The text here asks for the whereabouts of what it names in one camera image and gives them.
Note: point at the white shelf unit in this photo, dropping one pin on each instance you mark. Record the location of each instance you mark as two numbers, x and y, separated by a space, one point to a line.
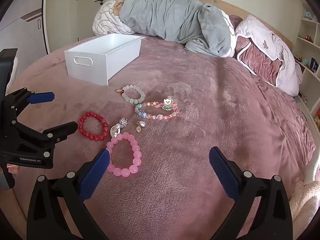
300 30

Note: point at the dark blue box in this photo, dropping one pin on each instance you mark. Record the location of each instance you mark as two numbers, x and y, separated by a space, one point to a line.
314 63

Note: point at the white storage box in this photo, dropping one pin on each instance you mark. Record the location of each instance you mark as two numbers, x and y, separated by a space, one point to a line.
115 62

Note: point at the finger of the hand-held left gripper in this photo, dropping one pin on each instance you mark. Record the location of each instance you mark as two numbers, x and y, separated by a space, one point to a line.
41 97
62 129

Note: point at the orange figurines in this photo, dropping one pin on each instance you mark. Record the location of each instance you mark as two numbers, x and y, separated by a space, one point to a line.
308 38

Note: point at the mauve pillow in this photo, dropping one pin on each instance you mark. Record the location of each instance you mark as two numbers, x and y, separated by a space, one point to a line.
236 22

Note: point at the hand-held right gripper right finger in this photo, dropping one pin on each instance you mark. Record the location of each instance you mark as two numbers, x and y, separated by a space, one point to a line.
225 172

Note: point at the silver pearl brooch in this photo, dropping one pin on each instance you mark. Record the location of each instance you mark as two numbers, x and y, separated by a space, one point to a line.
115 130

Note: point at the pale pink quilted blanket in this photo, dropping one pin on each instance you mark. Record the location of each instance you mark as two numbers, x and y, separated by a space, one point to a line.
262 35

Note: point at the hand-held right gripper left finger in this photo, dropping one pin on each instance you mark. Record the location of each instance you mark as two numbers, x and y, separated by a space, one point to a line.
96 175

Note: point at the small pink figurine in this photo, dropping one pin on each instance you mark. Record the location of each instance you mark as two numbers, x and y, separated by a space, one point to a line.
303 98

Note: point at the grey blanket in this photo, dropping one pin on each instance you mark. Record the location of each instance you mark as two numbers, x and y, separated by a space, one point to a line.
170 15

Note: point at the small silver bead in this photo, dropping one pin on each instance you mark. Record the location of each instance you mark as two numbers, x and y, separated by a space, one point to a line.
141 124

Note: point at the pink velvet pillow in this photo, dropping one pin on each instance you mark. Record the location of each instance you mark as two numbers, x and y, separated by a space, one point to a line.
260 65

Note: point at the grey wardrobe sliding door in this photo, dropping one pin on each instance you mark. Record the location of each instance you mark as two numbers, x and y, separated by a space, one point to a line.
25 30

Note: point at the white door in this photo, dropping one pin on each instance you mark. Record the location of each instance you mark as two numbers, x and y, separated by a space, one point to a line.
87 17

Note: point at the blue plush toy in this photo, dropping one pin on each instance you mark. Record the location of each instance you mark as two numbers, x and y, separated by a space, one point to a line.
308 15

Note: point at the pink bed blanket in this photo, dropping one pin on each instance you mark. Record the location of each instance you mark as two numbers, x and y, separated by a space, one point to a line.
200 92

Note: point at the person's left hand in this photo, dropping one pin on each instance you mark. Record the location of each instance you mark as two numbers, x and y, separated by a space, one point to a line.
12 169

